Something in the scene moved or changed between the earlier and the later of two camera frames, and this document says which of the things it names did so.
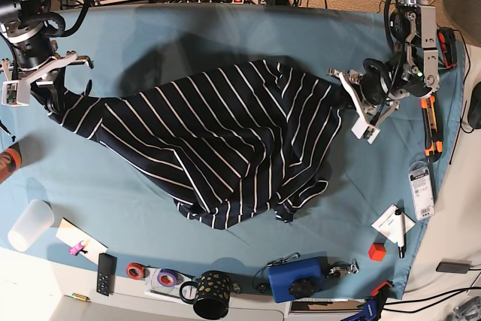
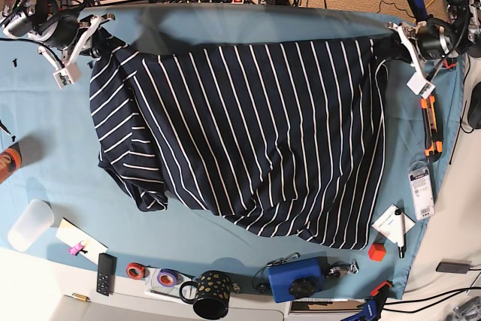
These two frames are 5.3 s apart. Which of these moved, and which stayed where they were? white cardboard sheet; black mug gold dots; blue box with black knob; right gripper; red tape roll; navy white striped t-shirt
Moved: right gripper; navy white striped t-shirt
Stayed: black mug gold dots; blue box with black knob; white cardboard sheet; red tape roll
